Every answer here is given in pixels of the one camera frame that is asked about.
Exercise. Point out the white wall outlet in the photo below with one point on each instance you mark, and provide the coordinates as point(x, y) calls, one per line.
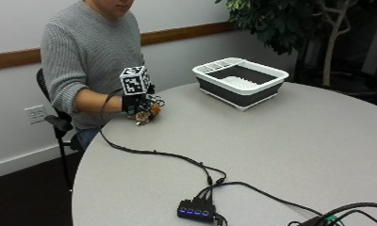
point(35, 114)

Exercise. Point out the white and grey dish rack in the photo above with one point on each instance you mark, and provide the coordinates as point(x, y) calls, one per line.
point(239, 82)

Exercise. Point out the wooden wall rail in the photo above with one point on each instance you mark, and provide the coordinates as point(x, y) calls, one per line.
point(71, 47)

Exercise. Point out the black hub with blue lights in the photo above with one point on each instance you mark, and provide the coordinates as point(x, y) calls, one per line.
point(196, 211)

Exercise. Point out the white cube with black markers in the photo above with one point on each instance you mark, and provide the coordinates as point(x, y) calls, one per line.
point(133, 80)

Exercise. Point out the the person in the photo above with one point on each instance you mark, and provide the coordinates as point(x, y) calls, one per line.
point(88, 47)

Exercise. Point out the green indoor tree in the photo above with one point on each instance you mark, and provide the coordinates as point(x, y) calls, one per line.
point(289, 22)

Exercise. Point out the black device with green connector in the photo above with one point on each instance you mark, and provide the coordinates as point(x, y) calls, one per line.
point(322, 221)

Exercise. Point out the black office chair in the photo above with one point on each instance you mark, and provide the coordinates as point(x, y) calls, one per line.
point(56, 122)

